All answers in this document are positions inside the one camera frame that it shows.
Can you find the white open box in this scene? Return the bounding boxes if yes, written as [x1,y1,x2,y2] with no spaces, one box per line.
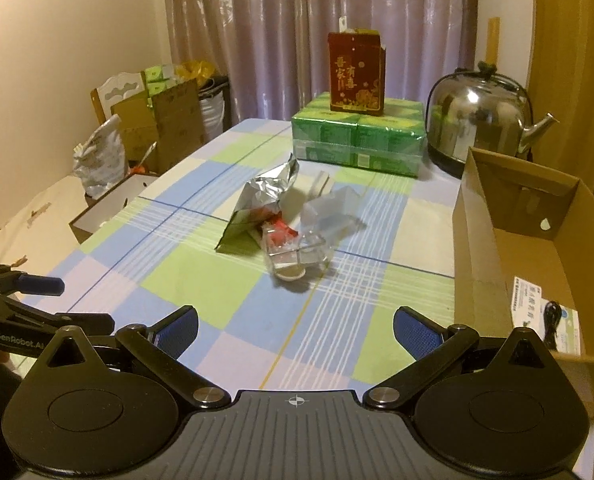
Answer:
[69,174,158,244]

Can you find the large brown cardboard box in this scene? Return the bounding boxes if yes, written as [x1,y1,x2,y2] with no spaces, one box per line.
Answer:
[452,148,594,419]

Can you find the crumpled silver bag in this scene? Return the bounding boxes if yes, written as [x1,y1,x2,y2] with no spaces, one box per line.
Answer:
[73,114,128,200]

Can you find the pink curtain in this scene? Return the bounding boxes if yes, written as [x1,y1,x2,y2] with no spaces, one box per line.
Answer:
[164,0,477,120]

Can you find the black cable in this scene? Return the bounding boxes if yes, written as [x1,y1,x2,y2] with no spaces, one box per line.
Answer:
[542,300,564,354]

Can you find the silver green foil bag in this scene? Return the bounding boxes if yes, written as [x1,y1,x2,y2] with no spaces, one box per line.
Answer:
[214,154,299,250]

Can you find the green boxes in background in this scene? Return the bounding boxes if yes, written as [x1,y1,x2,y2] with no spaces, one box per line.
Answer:
[143,64,183,96]

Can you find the checkered tablecloth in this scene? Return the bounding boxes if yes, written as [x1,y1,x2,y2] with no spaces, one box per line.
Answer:
[33,119,458,392]

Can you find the yellow plastic bag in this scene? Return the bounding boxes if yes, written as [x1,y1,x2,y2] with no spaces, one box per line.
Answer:
[175,60,218,89]

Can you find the stainless steel kettle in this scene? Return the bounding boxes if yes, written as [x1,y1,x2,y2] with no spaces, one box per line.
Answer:
[425,62,558,178]

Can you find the green tissue pack stack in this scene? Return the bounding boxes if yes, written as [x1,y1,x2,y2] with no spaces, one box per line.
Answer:
[291,92,426,177]

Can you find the wooden door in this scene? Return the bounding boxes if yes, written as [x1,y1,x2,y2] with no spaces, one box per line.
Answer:
[529,0,594,193]

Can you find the clear plastic packaging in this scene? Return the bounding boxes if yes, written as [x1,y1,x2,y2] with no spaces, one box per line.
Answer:
[300,171,366,247]

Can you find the white wooden chair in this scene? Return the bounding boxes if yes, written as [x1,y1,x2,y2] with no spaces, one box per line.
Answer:
[90,72,146,125]

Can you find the brown cardboard box on chair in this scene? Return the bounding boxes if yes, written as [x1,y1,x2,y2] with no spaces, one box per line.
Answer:
[111,80,207,174]

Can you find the red gift box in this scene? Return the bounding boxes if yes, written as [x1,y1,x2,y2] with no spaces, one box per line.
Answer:
[327,29,386,116]

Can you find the long white green medicine box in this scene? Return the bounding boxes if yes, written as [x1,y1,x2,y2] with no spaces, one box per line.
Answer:
[510,276,545,339]

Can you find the red small item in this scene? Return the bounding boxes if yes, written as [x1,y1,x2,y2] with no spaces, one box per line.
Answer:
[262,214,299,249]

